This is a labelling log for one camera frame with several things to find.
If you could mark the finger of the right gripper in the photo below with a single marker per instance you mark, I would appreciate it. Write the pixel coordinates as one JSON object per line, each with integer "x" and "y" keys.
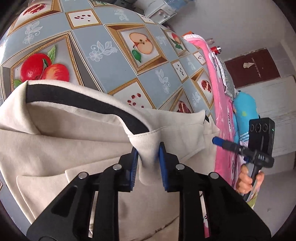
{"x": 232, "y": 147}

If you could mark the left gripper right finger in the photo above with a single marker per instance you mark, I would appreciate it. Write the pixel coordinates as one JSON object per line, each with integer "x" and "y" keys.
{"x": 210, "y": 209}

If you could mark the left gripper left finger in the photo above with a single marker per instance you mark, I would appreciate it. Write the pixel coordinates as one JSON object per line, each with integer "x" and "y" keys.
{"x": 87, "y": 208}

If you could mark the cream zip-up jacket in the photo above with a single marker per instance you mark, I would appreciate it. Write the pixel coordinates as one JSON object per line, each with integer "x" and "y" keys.
{"x": 53, "y": 130}

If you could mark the right hand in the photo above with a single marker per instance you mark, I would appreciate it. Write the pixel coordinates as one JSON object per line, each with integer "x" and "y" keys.
{"x": 244, "y": 183}

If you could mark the pink floral blanket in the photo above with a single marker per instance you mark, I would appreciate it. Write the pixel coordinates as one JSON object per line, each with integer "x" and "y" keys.
{"x": 226, "y": 163}

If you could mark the blue pillow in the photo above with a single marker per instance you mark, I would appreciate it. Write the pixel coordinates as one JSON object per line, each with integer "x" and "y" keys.
{"x": 245, "y": 109}

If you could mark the grey sequin pillow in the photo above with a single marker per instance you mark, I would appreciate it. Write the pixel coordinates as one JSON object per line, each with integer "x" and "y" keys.
{"x": 227, "y": 80}

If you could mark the dark red door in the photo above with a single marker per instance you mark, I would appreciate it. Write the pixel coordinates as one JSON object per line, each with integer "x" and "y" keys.
{"x": 251, "y": 68}

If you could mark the red bottle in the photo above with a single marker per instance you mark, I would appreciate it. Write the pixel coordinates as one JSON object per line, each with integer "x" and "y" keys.
{"x": 216, "y": 50}

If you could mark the blue water bottle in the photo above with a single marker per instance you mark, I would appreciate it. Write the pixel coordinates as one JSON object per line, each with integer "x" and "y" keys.
{"x": 177, "y": 4}

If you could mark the fruit pattern table cover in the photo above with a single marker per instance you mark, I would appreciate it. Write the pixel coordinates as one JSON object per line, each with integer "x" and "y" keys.
{"x": 111, "y": 49}

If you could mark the white water dispenser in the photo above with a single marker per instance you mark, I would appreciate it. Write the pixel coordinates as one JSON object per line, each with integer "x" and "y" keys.
{"x": 159, "y": 11}

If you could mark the black camera box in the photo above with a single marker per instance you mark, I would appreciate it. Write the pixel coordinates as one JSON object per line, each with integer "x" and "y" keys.
{"x": 261, "y": 135}

